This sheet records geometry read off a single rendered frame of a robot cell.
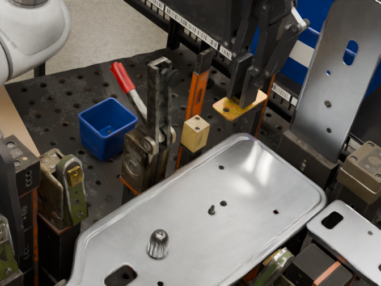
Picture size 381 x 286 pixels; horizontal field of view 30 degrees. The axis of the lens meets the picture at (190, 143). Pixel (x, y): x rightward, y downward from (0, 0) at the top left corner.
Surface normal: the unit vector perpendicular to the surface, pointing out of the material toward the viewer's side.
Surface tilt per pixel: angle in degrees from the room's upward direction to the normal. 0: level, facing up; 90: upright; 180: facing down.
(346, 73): 90
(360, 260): 0
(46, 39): 98
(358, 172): 89
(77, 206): 78
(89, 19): 0
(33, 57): 91
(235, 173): 0
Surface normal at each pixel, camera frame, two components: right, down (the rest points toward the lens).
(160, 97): 0.72, 0.46
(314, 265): 0.14, -0.70
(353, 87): -0.70, 0.43
